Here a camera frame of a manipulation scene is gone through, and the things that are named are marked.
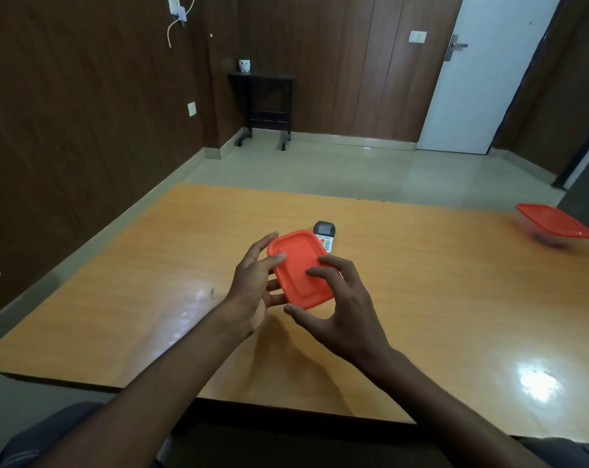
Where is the white door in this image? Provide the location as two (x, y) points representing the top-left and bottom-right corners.
(416, 0), (564, 155)

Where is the person's left hand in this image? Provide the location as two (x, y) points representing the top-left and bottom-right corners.
(225, 232), (288, 338)

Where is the person's right hand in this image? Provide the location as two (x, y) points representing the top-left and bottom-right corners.
(283, 254), (394, 372)

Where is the person's left forearm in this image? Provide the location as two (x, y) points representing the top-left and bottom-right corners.
(31, 297), (250, 468)

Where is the clear container with red lid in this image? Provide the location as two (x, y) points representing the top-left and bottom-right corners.
(515, 203), (589, 249)

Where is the small black side table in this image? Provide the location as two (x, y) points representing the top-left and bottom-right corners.
(227, 71), (295, 151)

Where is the person's right leg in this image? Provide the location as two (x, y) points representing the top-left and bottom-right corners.
(518, 435), (589, 468)

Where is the metal door handle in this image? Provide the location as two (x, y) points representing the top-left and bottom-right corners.
(444, 34), (469, 63)

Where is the person's right forearm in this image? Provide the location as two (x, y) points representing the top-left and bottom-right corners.
(360, 347), (554, 468)

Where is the red plastic container lid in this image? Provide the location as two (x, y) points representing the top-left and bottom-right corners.
(267, 229), (342, 310)

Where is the white cable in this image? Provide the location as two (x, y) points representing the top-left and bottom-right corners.
(166, 0), (197, 48)

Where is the white remote control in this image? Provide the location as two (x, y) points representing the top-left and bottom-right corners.
(313, 220), (336, 254)

